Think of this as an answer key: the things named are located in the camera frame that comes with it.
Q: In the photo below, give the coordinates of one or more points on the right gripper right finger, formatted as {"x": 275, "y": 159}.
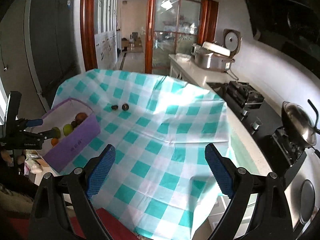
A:
{"x": 271, "y": 218}

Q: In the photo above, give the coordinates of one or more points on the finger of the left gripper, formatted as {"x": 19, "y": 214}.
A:
{"x": 42, "y": 136}
{"x": 25, "y": 123}

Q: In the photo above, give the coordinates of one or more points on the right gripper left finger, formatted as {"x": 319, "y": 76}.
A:
{"x": 49, "y": 218}

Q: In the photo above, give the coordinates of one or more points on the orange tangerine front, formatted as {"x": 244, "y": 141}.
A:
{"x": 54, "y": 141}

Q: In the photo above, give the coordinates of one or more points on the dark chestnut with stem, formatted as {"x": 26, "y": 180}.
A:
{"x": 125, "y": 107}

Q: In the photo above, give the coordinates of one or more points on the person's left hand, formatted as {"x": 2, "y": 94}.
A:
{"x": 6, "y": 157}

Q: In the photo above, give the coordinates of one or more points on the purple fabric storage box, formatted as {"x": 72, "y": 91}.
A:
{"x": 69, "y": 147}

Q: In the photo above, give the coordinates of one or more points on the dark grey refrigerator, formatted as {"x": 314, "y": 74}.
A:
{"x": 38, "y": 51}

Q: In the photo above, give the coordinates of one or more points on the black gas stove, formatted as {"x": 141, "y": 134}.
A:
{"x": 284, "y": 156}

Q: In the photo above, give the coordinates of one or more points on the steel wok with lid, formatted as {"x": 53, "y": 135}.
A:
{"x": 298, "y": 124}

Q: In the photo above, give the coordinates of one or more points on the teal white checkered tablecloth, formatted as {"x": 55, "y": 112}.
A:
{"x": 160, "y": 185}

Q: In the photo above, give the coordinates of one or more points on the silver metal pot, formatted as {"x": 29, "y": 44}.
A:
{"x": 212, "y": 57}

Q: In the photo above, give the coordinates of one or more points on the white rice cooker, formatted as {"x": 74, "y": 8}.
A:
{"x": 231, "y": 44}

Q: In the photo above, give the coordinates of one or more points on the wooden framed glass door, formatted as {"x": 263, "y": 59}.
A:
{"x": 207, "y": 28}

